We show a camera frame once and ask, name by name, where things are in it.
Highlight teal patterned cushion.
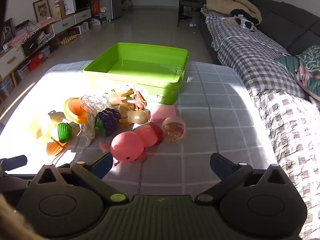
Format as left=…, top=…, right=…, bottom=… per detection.
left=274, top=45, right=320, bottom=103

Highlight black garment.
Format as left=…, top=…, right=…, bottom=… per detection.
left=230, top=9, right=260, bottom=26

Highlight pink sponge block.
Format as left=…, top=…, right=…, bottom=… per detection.
left=149, top=105, right=177, bottom=123

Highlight white starfish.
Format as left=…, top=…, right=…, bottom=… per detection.
left=81, top=112, right=97, bottom=147

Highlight beige hand-shaped toy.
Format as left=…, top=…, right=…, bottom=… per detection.
left=108, top=87, right=137, bottom=106
left=119, top=105, right=150, bottom=125

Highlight clear ball with orange beads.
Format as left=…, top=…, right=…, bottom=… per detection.
left=161, top=116, right=187, bottom=144

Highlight grey gingham blanket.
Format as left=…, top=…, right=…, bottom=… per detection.
left=201, top=7, right=309, bottom=100

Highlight orange brown toy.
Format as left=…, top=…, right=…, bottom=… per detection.
left=131, top=90, right=147, bottom=112

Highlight row of yellow toys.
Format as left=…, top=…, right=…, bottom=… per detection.
left=61, top=36, right=78, bottom=47

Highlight dark framed picture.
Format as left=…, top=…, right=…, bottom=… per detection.
left=0, top=17, right=16, bottom=48

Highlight beige fleece blanket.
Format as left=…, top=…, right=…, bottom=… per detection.
left=204, top=0, right=263, bottom=25

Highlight pink octopus toy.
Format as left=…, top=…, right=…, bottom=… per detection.
left=99, top=131, right=148, bottom=168

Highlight grey white patterned sofa cover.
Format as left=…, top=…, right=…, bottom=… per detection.
left=249, top=87, right=320, bottom=240

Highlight framed cartoon picture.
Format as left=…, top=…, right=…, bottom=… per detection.
left=32, top=0, right=53, bottom=23

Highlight microwave oven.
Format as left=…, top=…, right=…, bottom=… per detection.
left=64, top=0, right=91, bottom=16

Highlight clear glass jar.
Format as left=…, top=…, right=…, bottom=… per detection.
left=81, top=94, right=112, bottom=113

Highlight green plastic bin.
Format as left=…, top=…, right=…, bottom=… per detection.
left=82, top=42, right=189, bottom=105

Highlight yellow toy bell pepper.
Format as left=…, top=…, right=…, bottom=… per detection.
left=27, top=110, right=66, bottom=146

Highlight clear storage box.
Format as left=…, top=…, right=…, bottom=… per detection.
left=0, top=77, right=16, bottom=101

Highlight yellow toy corn green leaf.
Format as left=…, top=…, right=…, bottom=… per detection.
left=46, top=122, right=73, bottom=156

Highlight yellow toy cup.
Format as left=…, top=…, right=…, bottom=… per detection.
left=63, top=97, right=88, bottom=125

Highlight white ribbon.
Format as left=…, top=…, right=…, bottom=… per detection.
left=234, top=15, right=257, bottom=32

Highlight pink round toy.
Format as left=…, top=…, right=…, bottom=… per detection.
left=136, top=122, right=165, bottom=147

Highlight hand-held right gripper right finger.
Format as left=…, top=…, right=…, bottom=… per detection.
left=195, top=152, right=293, bottom=204

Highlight dark grey sofa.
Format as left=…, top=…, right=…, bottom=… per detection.
left=200, top=0, right=320, bottom=105

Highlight white red cardboard box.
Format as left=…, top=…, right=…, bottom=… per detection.
left=67, top=21, right=90, bottom=37

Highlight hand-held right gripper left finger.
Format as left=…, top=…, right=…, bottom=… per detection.
left=30, top=152, right=129, bottom=204

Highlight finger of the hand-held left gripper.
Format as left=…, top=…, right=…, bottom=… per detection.
left=0, top=155, right=28, bottom=172

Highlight purple toy grapes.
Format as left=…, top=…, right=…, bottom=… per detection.
left=95, top=107, right=122, bottom=137

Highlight white wooden cabinet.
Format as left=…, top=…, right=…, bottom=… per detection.
left=0, top=8, right=92, bottom=87

